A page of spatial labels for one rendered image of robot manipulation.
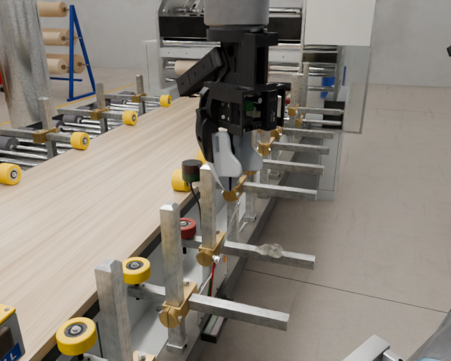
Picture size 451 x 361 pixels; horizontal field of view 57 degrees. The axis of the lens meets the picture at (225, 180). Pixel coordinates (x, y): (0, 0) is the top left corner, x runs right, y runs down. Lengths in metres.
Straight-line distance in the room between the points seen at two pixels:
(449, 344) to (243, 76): 0.34
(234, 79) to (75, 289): 0.75
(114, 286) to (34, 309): 0.35
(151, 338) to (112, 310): 0.56
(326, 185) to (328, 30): 1.23
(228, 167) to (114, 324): 0.41
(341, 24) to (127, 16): 8.62
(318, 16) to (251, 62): 2.83
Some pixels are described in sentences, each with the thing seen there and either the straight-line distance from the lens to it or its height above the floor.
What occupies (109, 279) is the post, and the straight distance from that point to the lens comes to 0.76.
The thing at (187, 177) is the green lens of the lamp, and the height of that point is 1.10.
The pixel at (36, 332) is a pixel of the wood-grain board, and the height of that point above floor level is 0.90.
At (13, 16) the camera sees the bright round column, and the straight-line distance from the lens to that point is 4.86.
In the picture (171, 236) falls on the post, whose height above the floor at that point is 1.05.
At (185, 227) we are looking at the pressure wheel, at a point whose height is 0.91.
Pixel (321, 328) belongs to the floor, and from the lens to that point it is 2.33.
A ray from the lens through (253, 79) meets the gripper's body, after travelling 0.47.
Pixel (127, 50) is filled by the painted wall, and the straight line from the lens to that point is 11.49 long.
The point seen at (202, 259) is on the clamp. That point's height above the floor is 0.85.
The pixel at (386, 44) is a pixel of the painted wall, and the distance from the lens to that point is 9.60.
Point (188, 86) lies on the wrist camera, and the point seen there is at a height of 1.44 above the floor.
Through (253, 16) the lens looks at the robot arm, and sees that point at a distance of 0.48.
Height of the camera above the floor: 1.54
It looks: 23 degrees down
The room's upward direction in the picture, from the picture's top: straight up
